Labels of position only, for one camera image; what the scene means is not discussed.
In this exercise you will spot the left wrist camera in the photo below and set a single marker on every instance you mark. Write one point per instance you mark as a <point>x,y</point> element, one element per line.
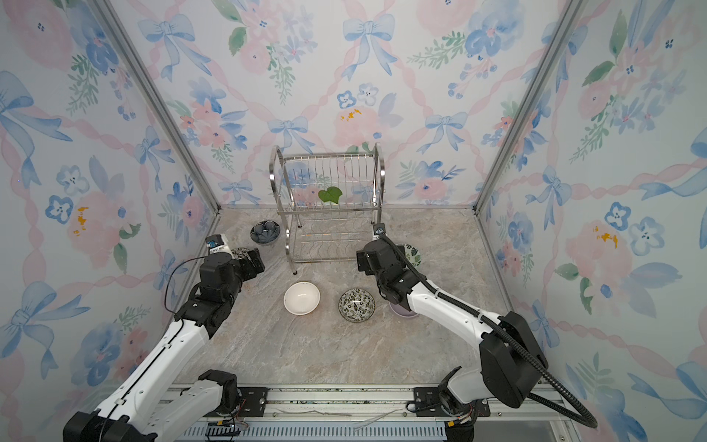
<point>217,243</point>

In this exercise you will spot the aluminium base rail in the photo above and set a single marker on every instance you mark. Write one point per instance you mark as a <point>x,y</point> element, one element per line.
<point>349,412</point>

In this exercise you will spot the green leaf pattern bowl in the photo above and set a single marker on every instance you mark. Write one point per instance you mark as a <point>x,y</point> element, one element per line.
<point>413,255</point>

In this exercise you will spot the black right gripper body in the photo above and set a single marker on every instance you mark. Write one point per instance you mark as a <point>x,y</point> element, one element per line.
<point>363,261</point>

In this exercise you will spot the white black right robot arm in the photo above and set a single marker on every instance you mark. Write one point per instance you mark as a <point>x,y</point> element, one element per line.
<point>500,373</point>

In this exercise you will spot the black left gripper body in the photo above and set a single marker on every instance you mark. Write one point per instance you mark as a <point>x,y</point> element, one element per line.
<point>244,271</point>

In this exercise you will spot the orange bowl white inside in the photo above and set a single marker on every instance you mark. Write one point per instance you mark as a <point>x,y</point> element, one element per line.
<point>301,298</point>

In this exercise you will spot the aluminium corner post right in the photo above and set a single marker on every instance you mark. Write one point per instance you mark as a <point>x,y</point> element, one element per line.
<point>563,30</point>

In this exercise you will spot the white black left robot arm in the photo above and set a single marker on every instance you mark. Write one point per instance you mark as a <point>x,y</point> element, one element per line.
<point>165,353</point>

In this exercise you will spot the lavender bowl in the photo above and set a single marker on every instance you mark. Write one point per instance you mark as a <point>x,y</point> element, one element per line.
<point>399,310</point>

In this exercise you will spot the green leaf rack ornament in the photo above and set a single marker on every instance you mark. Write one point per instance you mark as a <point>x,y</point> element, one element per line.
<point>331,195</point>

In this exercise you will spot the aluminium corner post left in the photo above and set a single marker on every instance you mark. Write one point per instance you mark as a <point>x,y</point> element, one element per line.
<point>110,21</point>

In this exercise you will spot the steel wire dish rack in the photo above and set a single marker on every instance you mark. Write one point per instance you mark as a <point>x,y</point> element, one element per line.
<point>327,233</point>

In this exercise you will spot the aluminium corner post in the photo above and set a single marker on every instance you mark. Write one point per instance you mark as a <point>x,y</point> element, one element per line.
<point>563,30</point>
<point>110,21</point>

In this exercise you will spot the dark blue petal bowl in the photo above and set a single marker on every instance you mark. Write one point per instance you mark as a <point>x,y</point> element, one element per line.
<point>265,232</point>

